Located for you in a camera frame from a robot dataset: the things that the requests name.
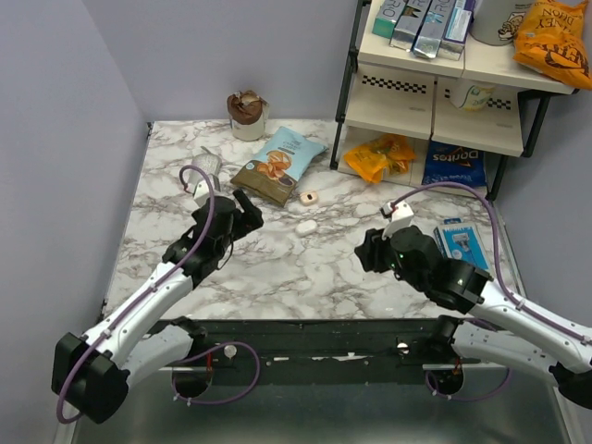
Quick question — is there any brown lidded white cup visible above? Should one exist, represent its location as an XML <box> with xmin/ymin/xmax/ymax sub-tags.
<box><xmin>227</xmin><ymin>90</ymin><xmax>269</xmax><ymax>142</ymax></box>

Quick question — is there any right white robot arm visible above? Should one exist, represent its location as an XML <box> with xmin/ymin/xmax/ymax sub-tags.
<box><xmin>354</xmin><ymin>226</ymin><xmax>591</xmax><ymax>409</ymax></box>

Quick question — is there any beige earbud charging case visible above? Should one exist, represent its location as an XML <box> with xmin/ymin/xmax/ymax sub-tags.
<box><xmin>300</xmin><ymin>191</ymin><xmax>318</xmax><ymax>206</ymax></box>

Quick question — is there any purple white toothpaste box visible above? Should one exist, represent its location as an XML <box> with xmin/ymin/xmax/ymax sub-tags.
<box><xmin>438</xmin><ymin>0</ymin><xmax>478</xmax><ymax>61</ymax></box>

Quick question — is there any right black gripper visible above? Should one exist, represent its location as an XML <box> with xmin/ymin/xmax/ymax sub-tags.
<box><xmin>352</xmin><ymin>219</ymin><xmax>426</xmax><ymax>291</ymax></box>

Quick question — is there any orange snack bag lower shelf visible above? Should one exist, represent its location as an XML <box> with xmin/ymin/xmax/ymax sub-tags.
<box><xmin>344</xmin><ymin>133</ymin><xmax>416</xmax><ymax>183</ymax></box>

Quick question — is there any silver glitter pouch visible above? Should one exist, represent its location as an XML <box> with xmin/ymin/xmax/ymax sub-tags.
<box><xmin>191</xmin><ymin>145</ymin><xmax>222</xmax><ymax>191</ymax></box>

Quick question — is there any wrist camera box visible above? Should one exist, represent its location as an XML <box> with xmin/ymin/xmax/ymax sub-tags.
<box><xmin>190</xmin><ymin>171</ymin><xmax>221</xmax><ymax>207</ymax></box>
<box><xmin>380</xmin><ymin>201</ymin><xmax>414</xmax><ymax>240</ymax></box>

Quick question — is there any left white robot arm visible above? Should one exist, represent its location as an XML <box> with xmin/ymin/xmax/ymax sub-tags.
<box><xmin>51</xmin><ymin>190</ymin><xmax>264</xmax><ymax>425</ymax></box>

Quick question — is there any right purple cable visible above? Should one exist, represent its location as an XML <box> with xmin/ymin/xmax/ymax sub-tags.
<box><xmin>381</xmin><ymin>180</ymin><xmax>592</xmax><ymax>346</ymax></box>

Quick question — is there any orange honey dijon chips bag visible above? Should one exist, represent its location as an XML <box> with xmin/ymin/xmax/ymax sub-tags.
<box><xmin>513</xmin><ymin>1</ymin><xmax>591</xmax><ymax>90</ymax></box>

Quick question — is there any blue Harry's razor box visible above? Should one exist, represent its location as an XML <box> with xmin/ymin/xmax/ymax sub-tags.
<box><xmin>433</xmin><ymin>218</ymin><xmax>490</xmax><ymax>271</ymax></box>

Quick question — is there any white popcorn tub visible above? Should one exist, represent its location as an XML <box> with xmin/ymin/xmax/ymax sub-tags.
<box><xmin>470</xmin><ymin>0</ymin><xmax>534</xmax><ymax>46</ymax></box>

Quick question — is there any white earbud charging case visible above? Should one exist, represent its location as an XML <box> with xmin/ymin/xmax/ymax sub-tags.
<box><xmin>295</xmin><ymin>220</ymin><xmax>318</xmax><ymax>237</ymax></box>

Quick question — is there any black frame cream shelf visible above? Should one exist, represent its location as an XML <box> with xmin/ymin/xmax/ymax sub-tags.
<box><xmin>329</xmin><ymin>1</ymin><xmax>575</xmax><ymax>200</ymax></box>

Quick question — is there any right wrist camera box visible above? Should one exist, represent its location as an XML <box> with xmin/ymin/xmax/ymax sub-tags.
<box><xmin>380</xmin><ymin>201</ymin><xmax>414</xmax><ymax>240</ymax></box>

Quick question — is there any teal toothpaste box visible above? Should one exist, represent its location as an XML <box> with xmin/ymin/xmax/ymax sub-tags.
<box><xmin>372</xmin><ymin>0</ymin><xmax>407</xmax><ymax>39</ymax></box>

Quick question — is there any blue Doritos bag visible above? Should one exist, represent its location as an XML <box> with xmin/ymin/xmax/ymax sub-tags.
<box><xmin>422</xmin><ymin>141</ymin><xmax>487</xmax><ymax>188</ymax></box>

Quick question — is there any silver blue toothpaste box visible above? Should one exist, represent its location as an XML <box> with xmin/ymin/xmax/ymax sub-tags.
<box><xmin>413</xmin><ymin>0</ymin><xmax>455</xmax><ymax>59</ymax></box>

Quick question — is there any grey toothpaste box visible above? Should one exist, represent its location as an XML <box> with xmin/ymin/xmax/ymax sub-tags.
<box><xmin>390</xmin><ymin>0</ymin><xmax>432</xmax><ymax>52</ymax></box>

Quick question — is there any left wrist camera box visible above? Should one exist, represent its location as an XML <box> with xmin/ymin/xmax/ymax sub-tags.
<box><xmin>190</xmin><ymin>171</ymin><xmax>221</xmax><ymax>207</ymax></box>

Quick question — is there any blue brown chips bag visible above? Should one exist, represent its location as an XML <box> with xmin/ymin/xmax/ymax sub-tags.
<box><xmin>230</xmin><ymin>127</ymin><xmax>327</xmax><ymax>207</ymax></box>

